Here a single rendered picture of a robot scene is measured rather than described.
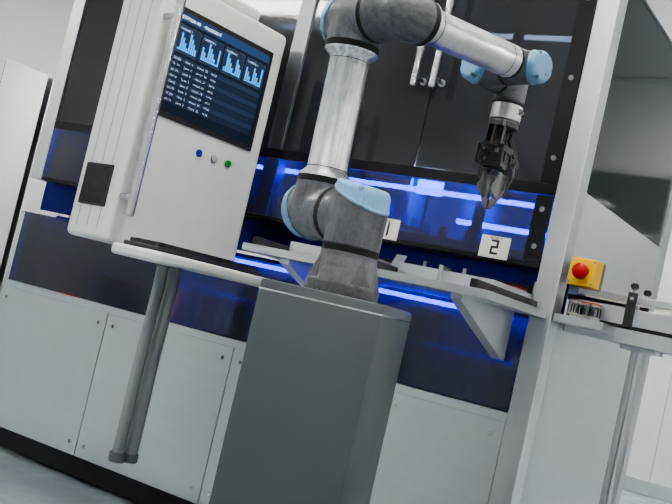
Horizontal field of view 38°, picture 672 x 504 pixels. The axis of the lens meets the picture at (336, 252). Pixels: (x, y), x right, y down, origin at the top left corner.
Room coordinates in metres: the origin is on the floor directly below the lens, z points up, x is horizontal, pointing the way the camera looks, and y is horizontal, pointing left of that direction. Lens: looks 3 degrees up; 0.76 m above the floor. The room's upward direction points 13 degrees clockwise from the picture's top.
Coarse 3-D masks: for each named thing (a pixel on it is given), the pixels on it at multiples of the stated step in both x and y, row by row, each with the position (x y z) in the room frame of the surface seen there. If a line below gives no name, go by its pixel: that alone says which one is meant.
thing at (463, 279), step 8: (400, 264) 2.45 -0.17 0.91; (408, 264) 2.43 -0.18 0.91; (400, 272) 2.44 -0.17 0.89; (408, 272) 2.43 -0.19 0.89; (416, 272) 2.42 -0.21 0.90; (424, 272) 2.41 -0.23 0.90; (432, 272) 2.40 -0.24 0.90; (448, 272) 2.37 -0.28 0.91; (448, 280) 2.37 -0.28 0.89; (456, 280) 2.36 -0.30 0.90; (464, 280) 2.35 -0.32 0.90; (488, 280) 2.32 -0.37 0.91; (504, 288) 2.37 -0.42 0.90; (512, 288) 2.41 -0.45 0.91; (528, 296) 2.51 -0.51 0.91
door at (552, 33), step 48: (480, 0) 2.72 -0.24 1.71; (528, 0) 2.64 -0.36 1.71; (576, 0) 2.57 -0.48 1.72; (528, 48) 2.62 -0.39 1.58; (432, 96) 2.76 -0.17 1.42; (480, 96) 2.68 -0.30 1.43; (528, 96) 2.61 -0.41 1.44; (576, 96) 2.54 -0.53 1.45; (432, 144) 2.74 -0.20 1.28; (528, 144) 2.59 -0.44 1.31
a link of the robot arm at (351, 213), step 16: (336, 192) 1.92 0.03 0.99; (352, 192) 1.89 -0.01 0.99; (368, 192) 1.89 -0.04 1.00; (384, 192) 1.92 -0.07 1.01; (320, 208) 1.95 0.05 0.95; (336, 208) 1.91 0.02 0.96; (352, 208) 1.89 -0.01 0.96; (368, 208) 1.89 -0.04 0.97; (384, 208) 1.91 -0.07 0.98; (320, 224) 1.96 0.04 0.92; (336, 224) 1.90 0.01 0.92; (352, 224) 1.89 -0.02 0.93; (368, 224) 1.89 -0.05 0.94; (384, 224) 1.92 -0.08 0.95; (336, 240) 1.90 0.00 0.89; (352, 240) 1.89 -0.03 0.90; (368, 240) 1.89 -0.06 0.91
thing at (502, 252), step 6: (486, 240) 2.61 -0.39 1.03; (504, 240) 2.58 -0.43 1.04; (510, 240) 2.58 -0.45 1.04; (480, 246) 2.62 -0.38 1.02; (486, 246) 2.61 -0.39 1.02; (498, 246) 2.59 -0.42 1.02; (504, 246) 2.58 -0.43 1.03; (480, 252) 2.62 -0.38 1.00; (486, 252) 2.61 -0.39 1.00; (498, 252) 2.59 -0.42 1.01; (504, 252) 2.58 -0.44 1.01; (498, 258) 2.59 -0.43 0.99; (504, 258) 2.58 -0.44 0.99
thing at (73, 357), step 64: (0, 320) 3.58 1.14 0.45; (64, 320) 3.41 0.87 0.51; (128, 320) 3.25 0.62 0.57; (0, 384) 3.54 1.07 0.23; (64, 384) 3.37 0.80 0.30; (192, 384) 3.08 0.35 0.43; (576, 384) 2.77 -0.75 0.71; (64, 448) 3.33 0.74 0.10; (192, 448) 3.05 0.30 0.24; (384, 448) 2.70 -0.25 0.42; (448, 448) 2.60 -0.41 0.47; (576, 448) 2.87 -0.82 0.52
